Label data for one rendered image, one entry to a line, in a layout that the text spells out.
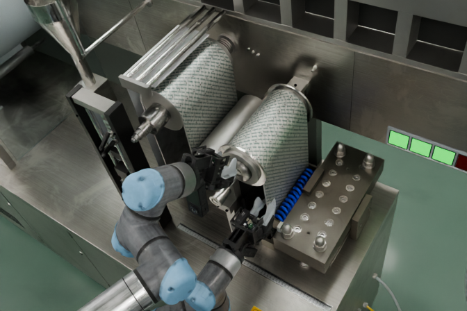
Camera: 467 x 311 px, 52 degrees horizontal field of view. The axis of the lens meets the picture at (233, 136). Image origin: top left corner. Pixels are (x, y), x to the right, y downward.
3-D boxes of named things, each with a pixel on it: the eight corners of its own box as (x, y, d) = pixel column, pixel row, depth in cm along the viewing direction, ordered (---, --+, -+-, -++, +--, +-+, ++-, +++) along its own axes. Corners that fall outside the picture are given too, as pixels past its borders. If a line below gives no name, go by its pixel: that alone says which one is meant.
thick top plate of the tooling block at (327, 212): (274, 248, 138) (272, 237, 133) (336, 153, 158) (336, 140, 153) (324, 273, 131) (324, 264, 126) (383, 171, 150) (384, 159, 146)
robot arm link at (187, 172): (181, 205, 98) (151, 190, 102) (194, 200, 102) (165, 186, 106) (189, 172, 96) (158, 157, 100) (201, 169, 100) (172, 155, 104)
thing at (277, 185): (268, 221, 138) (263, 183, 125) (307, 164, 150) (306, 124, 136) (269, 221, 138) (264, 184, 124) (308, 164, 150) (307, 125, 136)
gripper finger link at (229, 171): (249, 157, 118) (228, 162, 111) (243, 179, 120) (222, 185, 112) (240, 153, 120) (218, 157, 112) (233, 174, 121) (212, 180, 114)
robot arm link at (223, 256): (235, 282, 122) (209, 267, 125) (244, 268, 124) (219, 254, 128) (231, 269, 116) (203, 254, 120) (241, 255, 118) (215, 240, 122)
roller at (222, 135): (196, 172, 142) (187, 146, 133) (242, 116, 154) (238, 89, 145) (228, 188, 136) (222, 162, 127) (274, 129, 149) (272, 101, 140)
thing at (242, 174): (229, 177, 127) (221, 158, 123) (233, 172, 128) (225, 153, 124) (252, 185, 123) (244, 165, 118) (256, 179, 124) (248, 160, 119)
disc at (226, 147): (222, 173, 133) (212, 137, 122) (223, 171, 133) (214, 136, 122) (267, 194, 126) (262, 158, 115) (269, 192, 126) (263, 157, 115)
